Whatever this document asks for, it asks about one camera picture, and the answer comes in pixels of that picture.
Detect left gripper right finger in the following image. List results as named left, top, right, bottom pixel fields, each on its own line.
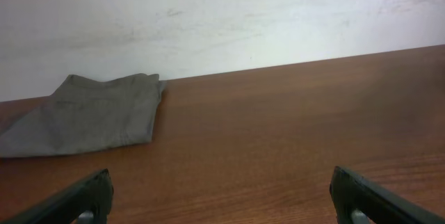
left=330, top=166, right=444, bottom=224

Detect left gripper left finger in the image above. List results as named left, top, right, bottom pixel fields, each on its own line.
left=4, top=169, right=114, bottom=224

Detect folded grey shorts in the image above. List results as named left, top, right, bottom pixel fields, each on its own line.
left=1, top=74, right=165, bottom=158

